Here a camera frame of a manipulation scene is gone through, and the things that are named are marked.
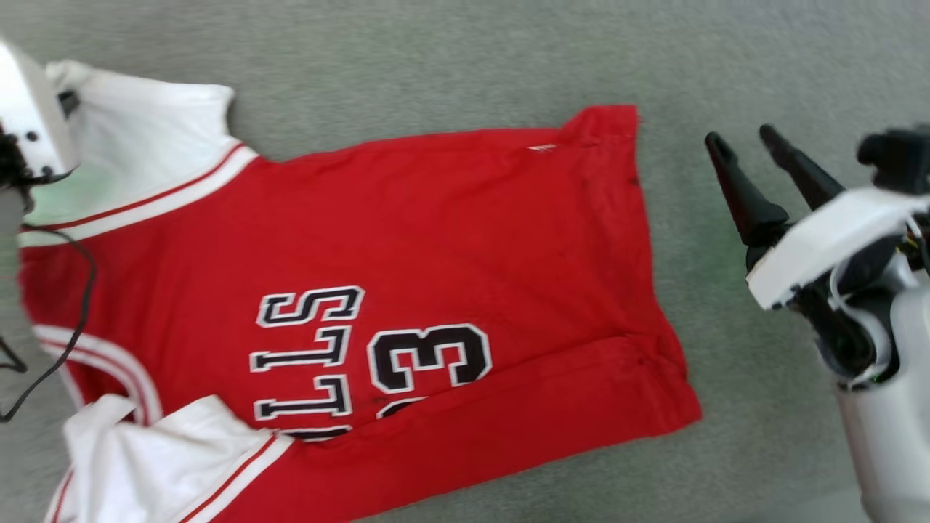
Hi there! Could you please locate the red and white basketball jersey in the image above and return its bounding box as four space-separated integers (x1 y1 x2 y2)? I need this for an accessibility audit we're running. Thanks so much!
18 60 703 523

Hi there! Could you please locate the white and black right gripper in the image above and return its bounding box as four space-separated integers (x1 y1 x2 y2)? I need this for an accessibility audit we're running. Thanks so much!
704 124 930 384

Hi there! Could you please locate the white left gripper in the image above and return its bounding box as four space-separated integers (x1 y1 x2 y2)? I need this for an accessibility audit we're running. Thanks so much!
0 40 79 191

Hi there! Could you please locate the grey fabric sofa seat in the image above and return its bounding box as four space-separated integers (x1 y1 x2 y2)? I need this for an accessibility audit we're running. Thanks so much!
0 0 930 523

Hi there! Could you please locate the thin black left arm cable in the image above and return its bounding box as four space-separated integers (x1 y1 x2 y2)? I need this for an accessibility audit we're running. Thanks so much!
0 224 98 424

